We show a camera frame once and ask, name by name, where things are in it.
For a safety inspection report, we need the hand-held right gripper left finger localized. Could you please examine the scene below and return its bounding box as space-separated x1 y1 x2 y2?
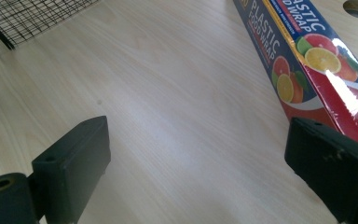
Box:
31 115 112 224

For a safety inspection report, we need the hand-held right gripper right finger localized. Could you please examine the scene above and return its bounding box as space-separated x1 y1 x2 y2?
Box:
283 117 358 224

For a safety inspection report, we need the blue and red food wrap box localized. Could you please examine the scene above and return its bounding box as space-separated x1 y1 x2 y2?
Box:
232 0 358 153

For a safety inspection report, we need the black wire mesh basket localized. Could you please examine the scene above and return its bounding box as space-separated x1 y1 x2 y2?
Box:
0 0 101 50

